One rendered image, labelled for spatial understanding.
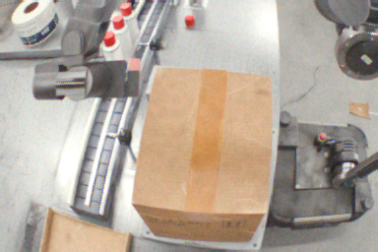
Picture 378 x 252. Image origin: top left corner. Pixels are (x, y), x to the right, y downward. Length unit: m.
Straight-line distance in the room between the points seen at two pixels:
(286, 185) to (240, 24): 0.73
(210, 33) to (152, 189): 0.72
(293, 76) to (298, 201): 0.92
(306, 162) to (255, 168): 1.01
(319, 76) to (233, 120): 1.66
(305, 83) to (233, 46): 1.09
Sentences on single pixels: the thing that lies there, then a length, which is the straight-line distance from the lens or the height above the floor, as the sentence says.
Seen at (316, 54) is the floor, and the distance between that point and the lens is 2.46.
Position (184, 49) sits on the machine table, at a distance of 1.22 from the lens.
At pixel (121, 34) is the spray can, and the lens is 1.03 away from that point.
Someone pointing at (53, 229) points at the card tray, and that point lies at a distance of 1.02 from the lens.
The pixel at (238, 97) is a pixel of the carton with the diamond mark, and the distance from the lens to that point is 0.75.
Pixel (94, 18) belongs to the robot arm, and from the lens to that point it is 0.52.
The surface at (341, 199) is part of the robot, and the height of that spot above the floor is 0.24.
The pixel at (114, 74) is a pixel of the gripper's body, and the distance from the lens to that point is 0.64.
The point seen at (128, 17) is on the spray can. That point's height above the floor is 1.05.
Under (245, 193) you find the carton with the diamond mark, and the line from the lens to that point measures 0.65.
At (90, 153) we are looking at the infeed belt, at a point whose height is 0.88.
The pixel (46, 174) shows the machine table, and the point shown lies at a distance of 1.09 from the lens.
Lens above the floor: 1.73
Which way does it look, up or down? 59 degrees down
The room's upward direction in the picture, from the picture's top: 7 degrees counter-clockwise
